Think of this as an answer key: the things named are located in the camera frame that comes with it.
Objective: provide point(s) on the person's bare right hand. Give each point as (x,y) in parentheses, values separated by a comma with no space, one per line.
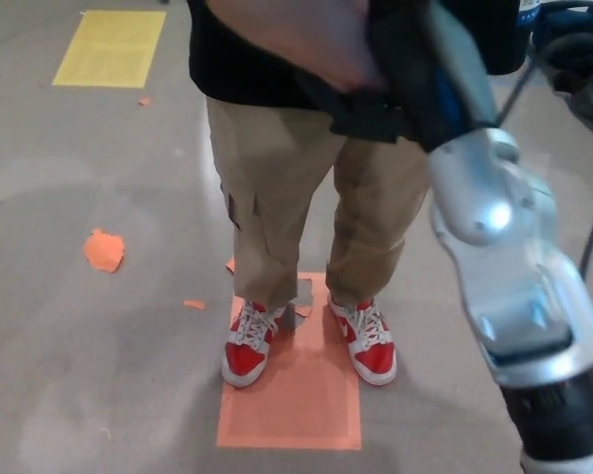
(301,44)

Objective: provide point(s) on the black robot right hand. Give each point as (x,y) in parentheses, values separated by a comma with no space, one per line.
(415,74)

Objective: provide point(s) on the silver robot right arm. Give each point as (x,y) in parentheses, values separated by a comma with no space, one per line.
(504,247)

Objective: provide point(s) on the black t-shirt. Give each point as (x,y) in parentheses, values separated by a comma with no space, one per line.
(242,74)

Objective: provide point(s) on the white bucket with blue label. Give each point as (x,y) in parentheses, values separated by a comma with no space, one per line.
(529,22)

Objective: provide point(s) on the khaki cargo trousers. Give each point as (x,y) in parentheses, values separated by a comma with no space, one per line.
(272,197)

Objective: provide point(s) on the tiny orange paper scrap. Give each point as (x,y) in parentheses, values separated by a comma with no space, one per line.
(144,101)
(230,265)

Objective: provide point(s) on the black fabric bag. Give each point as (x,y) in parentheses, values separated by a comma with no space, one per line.
(590,103)

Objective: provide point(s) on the yellow rectangular floor marker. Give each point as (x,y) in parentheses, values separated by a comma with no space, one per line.
(110,49)

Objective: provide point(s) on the small orange strip scrap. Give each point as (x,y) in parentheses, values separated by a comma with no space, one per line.
(194,304)

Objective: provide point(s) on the red white left sneaker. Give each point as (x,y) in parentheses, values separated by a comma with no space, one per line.
(373,358)

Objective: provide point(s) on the red white sneaker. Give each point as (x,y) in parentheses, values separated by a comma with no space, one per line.
(244,360)
(373,358)

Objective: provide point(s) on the red white right sneaker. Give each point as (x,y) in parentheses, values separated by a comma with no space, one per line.
(244,360)

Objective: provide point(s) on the orange rectangular floor marker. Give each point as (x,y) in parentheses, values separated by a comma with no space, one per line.
(291,410)

